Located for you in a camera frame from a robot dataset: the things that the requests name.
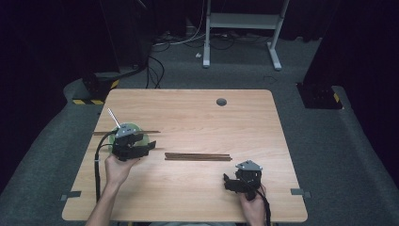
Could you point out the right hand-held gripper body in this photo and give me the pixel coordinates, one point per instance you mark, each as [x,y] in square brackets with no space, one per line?
[250,177]

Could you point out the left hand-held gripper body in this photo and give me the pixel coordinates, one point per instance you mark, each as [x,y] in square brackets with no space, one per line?
[122,149]

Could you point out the light green bowl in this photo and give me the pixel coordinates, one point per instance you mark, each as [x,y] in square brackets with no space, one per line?
[134,127]

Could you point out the person's left hand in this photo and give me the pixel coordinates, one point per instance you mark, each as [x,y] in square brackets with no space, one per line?
[117,171]

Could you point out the person's right hand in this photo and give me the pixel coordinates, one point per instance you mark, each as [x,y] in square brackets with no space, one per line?
[255,207]

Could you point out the metal spoon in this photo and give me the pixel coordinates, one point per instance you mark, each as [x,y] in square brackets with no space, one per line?
[113,116]

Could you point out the grey tape strip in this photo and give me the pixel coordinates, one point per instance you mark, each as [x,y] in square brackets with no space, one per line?
[71,195]
[299,191]

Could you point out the black stand base striped edge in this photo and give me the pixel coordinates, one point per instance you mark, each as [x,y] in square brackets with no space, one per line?
[94,86]

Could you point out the black stand base yellow mark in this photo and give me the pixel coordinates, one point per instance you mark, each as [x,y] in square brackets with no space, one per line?
[316,97]

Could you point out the white plug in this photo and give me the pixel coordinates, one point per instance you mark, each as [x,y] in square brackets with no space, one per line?
[198,55]

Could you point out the white metal stand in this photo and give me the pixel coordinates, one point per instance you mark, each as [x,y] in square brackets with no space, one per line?
[243,21]

